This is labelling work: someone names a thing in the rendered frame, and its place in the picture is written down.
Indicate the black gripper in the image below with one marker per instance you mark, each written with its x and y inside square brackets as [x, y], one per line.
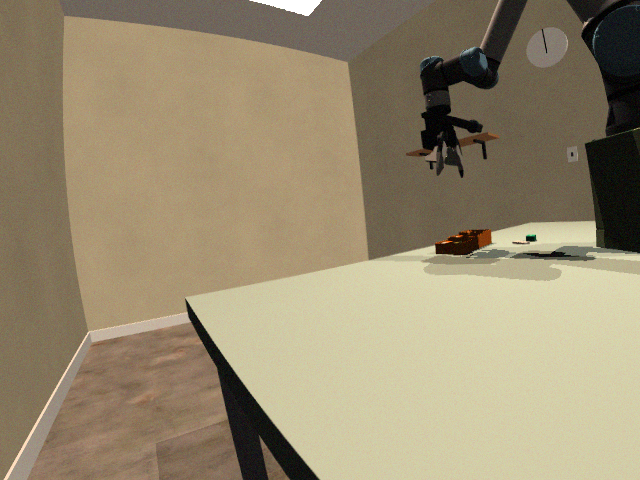
[446, 138]

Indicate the orange rack of bins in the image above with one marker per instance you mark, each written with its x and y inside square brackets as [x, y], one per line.
[470, 242]

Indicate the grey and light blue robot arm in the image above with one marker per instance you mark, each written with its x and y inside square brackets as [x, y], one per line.
[612, 35]

